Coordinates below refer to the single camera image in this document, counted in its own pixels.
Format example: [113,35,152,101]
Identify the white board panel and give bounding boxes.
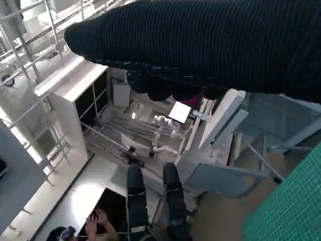
[112,84,131,107]

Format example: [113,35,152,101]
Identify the white metal rack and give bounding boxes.
[0,0,96,83]

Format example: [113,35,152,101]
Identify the bare black left hand blue tape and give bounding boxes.
[126,162,188,241]

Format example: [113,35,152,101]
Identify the white shelf cabinet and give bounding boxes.
[34,55,111,163]

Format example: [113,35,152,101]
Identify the green cutting mat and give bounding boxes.
[242,144,321,241]

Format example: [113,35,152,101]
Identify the bright white screen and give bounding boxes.
[168,101,191,124]

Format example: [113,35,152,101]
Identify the black knitted gloved right hand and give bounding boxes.
[64,0,321,104]

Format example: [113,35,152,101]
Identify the white robot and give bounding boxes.
[150,114,180,155]

